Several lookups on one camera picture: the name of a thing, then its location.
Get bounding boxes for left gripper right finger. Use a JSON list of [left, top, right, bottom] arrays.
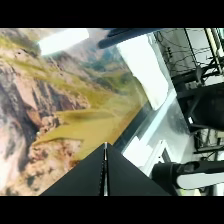
[[105, 142, 171, 197]]

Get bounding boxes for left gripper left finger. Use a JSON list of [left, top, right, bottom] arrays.
[[41, 142, 107, 197]]

